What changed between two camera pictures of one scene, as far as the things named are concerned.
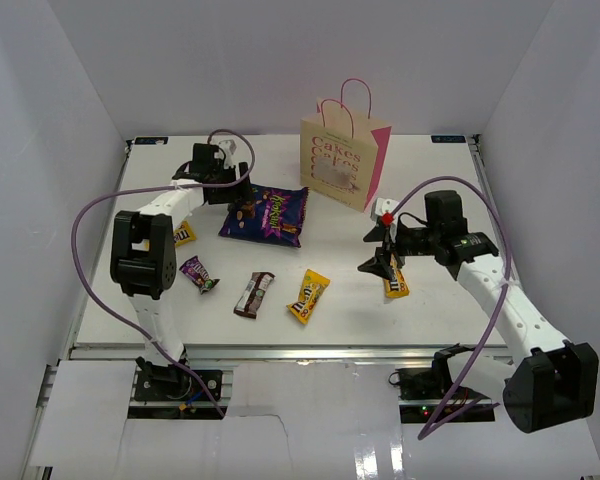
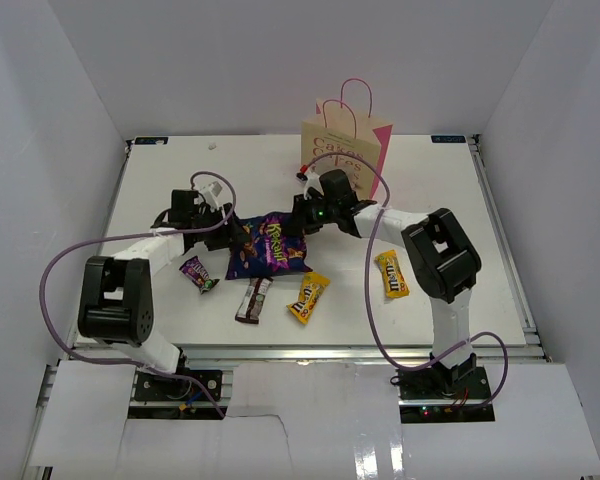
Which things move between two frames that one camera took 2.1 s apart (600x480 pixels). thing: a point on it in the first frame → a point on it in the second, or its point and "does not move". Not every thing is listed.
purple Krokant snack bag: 271,214 → 269,250
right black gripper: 380,263 → 299,223
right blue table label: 448,139 does not move
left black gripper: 241,192 → 231,233
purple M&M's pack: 197,272 does not move
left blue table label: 150,140 does not move
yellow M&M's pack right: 397,285 does not move
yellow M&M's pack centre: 313,286 does not move
